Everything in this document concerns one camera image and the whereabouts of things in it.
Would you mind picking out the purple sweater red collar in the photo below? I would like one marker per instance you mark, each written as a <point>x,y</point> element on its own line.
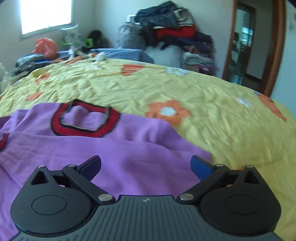
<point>140,156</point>

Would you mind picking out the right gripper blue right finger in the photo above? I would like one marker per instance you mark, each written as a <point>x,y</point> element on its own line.
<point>210,176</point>

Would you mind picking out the window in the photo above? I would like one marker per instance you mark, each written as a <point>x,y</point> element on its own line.
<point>40,14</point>

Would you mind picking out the orange plastic bag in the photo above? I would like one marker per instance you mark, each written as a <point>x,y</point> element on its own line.
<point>46,47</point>

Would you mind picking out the pile of dark clothes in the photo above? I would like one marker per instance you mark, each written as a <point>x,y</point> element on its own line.
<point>174,25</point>

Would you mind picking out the blue striped blanket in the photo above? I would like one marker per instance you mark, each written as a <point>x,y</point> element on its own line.
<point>127,54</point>

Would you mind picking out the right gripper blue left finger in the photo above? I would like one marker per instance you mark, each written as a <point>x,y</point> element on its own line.
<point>80,177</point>

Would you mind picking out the floral white pillow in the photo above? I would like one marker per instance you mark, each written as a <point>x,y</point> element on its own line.
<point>71,36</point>

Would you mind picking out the yellow carrot print bedspread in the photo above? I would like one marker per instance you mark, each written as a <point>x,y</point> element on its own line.
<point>237,125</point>

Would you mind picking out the wooden door frame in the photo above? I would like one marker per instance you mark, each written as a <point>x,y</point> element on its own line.
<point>256,44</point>

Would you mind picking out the checkered houndstooth bag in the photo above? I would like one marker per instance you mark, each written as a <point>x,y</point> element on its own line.
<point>130,36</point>

